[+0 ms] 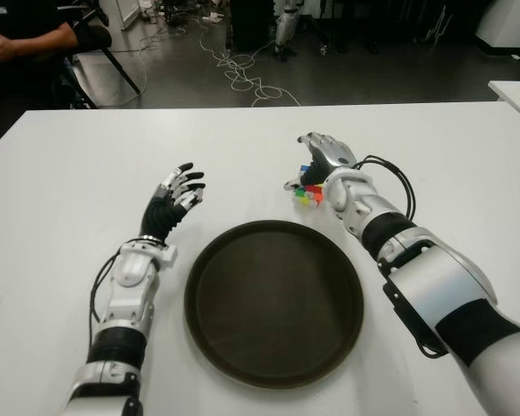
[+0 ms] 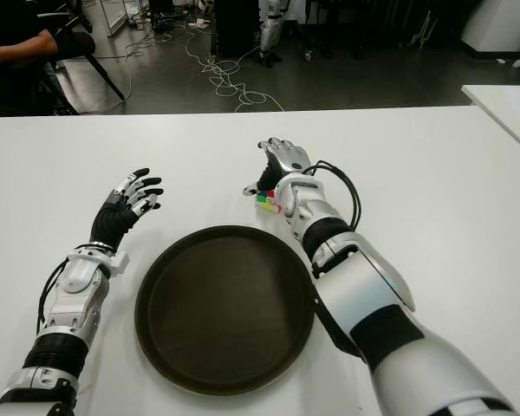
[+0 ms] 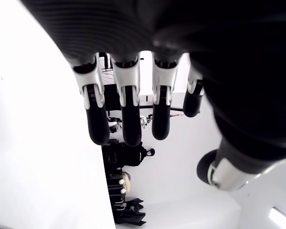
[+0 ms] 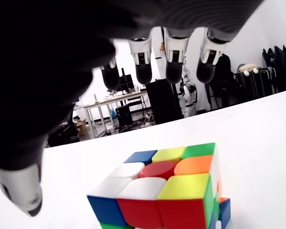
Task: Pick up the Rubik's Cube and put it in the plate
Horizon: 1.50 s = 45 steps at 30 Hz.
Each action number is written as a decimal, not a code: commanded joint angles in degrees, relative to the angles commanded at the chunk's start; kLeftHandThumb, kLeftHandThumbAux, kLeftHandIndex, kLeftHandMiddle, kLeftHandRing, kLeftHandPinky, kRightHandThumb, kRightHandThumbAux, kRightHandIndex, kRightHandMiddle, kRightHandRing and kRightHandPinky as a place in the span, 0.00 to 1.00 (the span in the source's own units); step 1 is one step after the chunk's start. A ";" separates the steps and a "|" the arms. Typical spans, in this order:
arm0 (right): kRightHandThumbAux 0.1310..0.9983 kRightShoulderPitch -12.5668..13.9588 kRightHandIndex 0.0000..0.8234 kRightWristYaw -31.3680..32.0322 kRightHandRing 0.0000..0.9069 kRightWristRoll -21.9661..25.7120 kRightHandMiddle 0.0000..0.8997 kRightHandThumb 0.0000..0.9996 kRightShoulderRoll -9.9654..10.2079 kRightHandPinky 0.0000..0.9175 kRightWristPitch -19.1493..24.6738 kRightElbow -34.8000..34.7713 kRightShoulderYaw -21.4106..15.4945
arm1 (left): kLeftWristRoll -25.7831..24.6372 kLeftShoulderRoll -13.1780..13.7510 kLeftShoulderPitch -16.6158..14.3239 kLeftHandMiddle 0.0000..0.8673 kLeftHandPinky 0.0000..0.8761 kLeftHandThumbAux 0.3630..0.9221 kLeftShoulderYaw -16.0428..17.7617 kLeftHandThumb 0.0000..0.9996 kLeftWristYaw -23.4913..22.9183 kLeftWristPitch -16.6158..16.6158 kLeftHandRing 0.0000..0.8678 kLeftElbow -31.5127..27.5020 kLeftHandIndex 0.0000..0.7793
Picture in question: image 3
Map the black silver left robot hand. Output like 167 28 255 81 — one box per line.
19 0 286 192

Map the black cabinet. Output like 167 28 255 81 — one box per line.
103 84 122 112

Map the beige hat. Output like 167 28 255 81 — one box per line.
119 171 132 196

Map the black storage rack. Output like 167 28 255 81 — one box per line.
102 142 125 225

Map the black cloth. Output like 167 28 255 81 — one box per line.
125 197 147 227

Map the ceiling light strip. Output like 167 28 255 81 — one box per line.
268 206 286 229

